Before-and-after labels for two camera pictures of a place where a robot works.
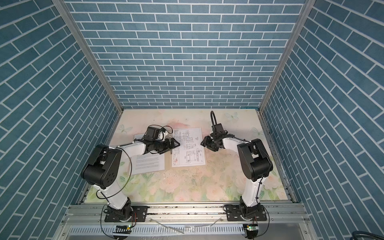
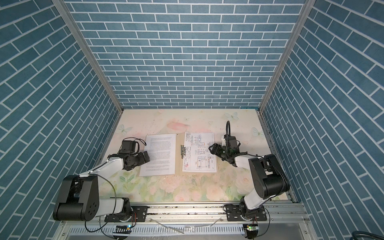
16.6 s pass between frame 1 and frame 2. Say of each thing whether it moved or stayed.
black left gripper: moved
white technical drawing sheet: moved
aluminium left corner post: stayed
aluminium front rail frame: stayed
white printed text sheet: moved
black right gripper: moved
